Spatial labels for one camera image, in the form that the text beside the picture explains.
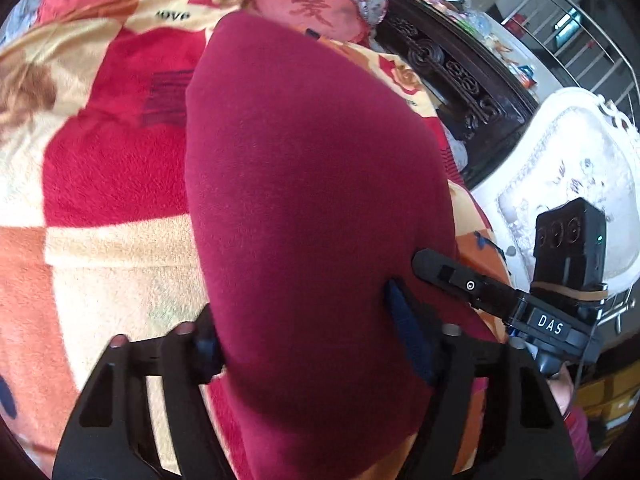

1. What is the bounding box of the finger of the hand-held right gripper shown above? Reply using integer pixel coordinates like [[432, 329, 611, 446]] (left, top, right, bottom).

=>
[[411, 249, 523, 323]]

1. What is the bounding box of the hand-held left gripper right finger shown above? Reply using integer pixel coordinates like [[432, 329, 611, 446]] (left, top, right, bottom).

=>
[[384, 280, 581, 480]]

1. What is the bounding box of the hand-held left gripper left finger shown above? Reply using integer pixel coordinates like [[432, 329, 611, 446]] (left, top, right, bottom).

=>
[[52, 305, 234, 480]]

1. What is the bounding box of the maroon knit garment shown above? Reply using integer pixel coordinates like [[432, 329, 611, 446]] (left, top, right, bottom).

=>
[[184, 10, 501, 480]]

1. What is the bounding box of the person's right forearm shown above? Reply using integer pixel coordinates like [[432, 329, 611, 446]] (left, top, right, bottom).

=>
[[564, 404, 599, 474]]

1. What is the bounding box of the person's right hand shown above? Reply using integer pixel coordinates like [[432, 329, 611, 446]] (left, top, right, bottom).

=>
[[547, 361, 576, 418]]

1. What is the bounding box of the white ornate chair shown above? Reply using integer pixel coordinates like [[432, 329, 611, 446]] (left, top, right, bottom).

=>
[[469, 86, 640, 333]]

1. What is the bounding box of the cardboard box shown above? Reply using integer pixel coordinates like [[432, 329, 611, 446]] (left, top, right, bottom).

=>
[[574, 374, 640, 442]]

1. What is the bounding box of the orange red printed blanket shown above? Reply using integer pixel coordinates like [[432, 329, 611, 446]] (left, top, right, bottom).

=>
[[0, 0, 512, 480]]

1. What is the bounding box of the dark carved wooden headboard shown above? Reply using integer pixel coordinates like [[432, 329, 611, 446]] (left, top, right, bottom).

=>
[[372, 0, 542, 187]]

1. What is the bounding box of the metal railing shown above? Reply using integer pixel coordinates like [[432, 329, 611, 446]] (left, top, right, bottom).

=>
[[504, 0, 637, 127]]

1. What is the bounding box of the pile of assorted packets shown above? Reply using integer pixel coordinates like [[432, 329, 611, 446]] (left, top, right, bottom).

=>
[[419, 0, 540, 92]]

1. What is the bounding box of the small red heart pillow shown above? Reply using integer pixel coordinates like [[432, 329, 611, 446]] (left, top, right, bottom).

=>
[[247, 0, 374, 45]]

